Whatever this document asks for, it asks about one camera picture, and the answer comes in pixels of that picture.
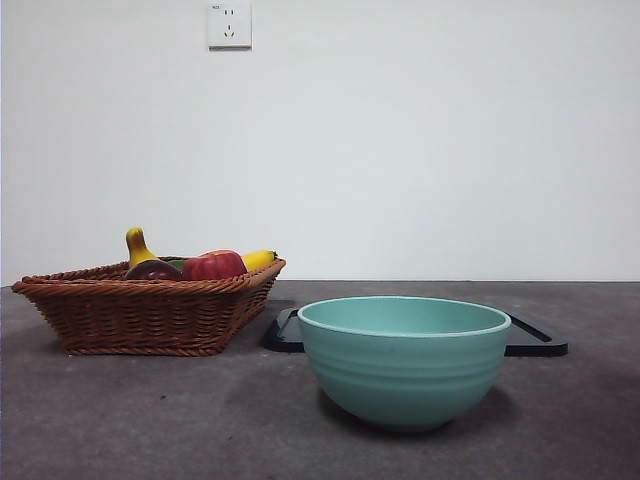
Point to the teal ribbed bowl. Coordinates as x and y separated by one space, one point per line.
405 380

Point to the dark red plum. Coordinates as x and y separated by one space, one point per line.
152 272

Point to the straight yellow banana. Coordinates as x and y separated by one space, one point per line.
257 259

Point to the red apple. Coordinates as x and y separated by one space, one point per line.
212 266

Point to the green vegetable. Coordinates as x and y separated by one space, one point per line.
177 261

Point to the curved yellow banana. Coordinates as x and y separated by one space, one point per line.
136 247

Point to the brown wicker basket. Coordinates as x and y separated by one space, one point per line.
140 320

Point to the dark rectangular tray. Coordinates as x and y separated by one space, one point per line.
532 345

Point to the white wall socket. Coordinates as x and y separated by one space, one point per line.
230 25

